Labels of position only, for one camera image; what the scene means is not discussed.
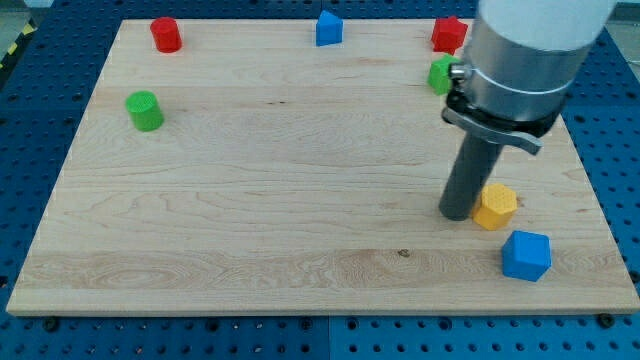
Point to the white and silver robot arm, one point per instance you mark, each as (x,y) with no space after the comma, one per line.
(518,65)

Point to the wooden board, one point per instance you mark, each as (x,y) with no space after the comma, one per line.
(292,179)

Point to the blue pentagon block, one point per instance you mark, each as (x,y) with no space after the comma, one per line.
(328,29)

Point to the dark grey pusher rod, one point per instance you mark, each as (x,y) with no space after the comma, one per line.
(473,166)

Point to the yellow hexagon block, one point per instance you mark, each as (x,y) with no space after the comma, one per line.
(495,206)

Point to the green cylinder block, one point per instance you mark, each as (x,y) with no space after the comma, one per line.
(144,111)

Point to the red star block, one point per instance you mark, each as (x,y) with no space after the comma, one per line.
(448,34)

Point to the red cylinder block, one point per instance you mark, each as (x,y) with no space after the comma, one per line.
(166,34)

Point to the blue cube block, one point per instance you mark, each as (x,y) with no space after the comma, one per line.
(526,256)

